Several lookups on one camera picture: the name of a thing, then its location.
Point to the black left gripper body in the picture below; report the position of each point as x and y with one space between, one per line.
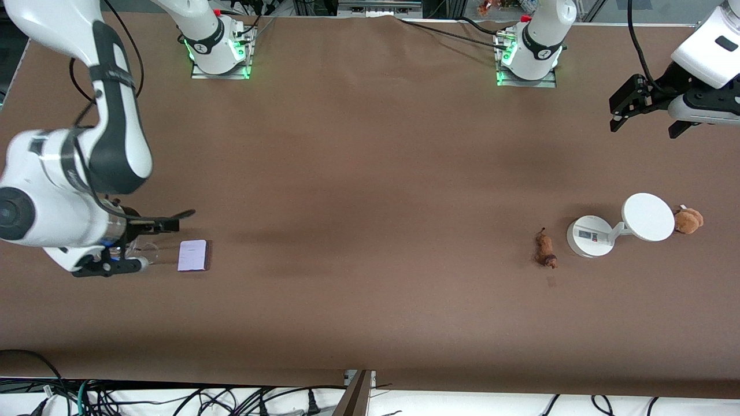
665 92

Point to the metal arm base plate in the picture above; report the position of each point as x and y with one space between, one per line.
245 55
549 81

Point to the brown paper table cover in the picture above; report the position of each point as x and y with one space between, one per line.
370 144

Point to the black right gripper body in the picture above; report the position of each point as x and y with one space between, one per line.
130 227

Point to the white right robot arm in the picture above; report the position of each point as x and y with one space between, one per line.
52 190

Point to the metal table frame bracket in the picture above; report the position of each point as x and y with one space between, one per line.
355 396

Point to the grey background device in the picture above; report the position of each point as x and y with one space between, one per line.
380 8

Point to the small white card box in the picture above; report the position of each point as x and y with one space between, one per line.
192 256

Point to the colourful background toy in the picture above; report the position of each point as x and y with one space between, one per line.
497 6

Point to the clear plastic cup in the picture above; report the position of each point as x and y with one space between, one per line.
149 251

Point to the brown plush toy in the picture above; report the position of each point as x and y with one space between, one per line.
688 220

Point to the brown lion statue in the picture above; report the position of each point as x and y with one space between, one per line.
545 248

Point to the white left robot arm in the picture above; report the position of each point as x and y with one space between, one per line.
537 40

